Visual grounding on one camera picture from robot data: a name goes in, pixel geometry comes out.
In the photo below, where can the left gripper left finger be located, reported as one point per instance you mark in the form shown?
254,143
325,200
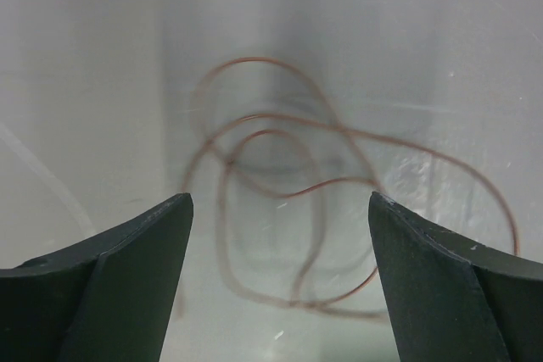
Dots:
106,298

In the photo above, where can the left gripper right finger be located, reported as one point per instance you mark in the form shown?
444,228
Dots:
450,298

